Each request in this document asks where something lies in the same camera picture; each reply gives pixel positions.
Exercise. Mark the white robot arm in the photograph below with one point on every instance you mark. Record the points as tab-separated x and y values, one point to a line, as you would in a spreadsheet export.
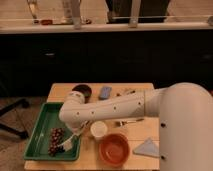
185	113

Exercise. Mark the blue folded cloth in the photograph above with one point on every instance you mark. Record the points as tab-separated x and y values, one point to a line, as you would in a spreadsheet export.
147	148

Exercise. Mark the wooden table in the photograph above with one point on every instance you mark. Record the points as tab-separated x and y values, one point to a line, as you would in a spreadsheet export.
136	134

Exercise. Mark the white cup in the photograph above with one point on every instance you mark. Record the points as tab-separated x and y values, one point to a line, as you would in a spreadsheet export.
98	129

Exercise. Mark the blue sponge block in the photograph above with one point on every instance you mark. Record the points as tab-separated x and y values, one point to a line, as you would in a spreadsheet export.
105	92

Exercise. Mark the small red bowl on counter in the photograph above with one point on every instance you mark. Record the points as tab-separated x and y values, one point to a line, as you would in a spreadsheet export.
46	22

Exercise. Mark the orange plastic bowl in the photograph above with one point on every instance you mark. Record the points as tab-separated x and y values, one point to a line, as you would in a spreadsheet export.
114	149

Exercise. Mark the dark counter cabinet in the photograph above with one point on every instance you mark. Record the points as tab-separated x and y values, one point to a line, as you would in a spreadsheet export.
32	58

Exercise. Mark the metal fork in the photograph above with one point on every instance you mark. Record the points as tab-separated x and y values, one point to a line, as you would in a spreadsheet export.
121	123

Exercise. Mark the green plastic tray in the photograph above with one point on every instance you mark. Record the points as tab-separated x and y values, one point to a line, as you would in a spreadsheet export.
38	144

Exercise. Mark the bunch of dark grapes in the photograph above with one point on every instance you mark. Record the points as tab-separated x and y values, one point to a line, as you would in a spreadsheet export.
56	137

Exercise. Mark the white brush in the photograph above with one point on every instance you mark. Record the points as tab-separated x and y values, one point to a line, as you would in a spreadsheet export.
76	132

